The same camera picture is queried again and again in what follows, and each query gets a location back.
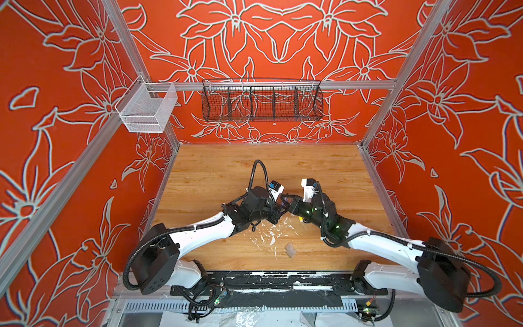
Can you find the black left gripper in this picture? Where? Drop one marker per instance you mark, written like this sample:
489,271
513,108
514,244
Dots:
276,213

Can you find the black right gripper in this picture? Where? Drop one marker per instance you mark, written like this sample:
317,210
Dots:
298,202

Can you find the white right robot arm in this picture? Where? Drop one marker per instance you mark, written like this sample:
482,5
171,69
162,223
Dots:
428,268

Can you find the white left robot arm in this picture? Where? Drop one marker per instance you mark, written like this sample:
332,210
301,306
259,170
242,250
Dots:
157,260

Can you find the white mesh basket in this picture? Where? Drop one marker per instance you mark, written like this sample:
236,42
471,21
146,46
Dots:
143,109

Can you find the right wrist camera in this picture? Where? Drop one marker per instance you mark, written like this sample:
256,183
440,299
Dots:
308,185

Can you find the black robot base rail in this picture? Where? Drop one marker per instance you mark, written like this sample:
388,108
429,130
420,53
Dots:
283,289

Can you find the black wire basket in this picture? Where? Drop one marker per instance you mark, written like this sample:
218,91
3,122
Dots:
262,100

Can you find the aluminium corner frame post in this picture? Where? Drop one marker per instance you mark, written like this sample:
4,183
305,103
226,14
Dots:
120,26

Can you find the right aluminium frame post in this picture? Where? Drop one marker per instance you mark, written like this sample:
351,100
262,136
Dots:
422,41

